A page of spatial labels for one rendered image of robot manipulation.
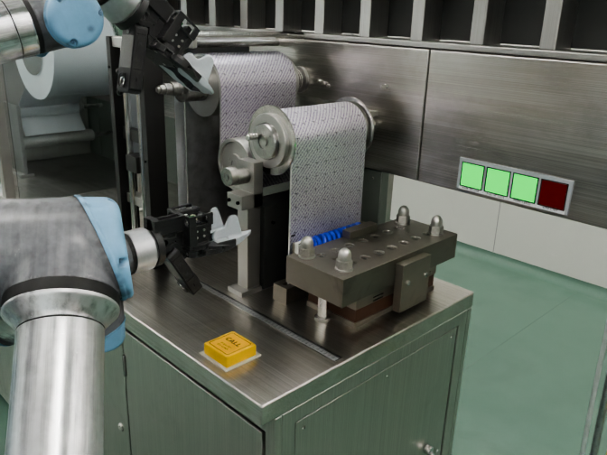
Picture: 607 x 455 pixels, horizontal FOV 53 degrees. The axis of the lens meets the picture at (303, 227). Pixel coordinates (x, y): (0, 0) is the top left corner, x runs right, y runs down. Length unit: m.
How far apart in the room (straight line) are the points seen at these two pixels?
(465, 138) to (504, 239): 2.76
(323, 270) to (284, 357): 0.19
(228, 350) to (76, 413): 0.56
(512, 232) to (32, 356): 3.63
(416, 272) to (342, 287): 0.22
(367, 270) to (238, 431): 0.39
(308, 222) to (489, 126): 0.43
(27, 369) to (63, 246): 0.12
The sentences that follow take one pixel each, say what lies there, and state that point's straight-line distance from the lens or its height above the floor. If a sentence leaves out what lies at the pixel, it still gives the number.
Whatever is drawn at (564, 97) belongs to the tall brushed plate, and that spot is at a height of 1.37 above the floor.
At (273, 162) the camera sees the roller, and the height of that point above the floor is 1.21.
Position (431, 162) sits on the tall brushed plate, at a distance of 1.43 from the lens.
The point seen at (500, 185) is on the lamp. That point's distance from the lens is 1.34.
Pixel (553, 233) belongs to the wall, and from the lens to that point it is 3.95.
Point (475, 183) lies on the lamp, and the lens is 1.37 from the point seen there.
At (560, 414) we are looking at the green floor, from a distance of 2.78.
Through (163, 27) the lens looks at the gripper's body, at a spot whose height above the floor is 1.48.
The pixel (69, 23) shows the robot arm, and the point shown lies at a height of 1.49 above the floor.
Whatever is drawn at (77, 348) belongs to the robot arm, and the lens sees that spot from 0.63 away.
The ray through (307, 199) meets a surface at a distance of 1.32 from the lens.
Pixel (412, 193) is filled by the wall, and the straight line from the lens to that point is 4.41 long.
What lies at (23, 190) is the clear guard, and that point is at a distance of 2.11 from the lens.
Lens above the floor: 1.51
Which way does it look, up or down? 20 degrees down
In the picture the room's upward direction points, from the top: 2 degrees clockwise
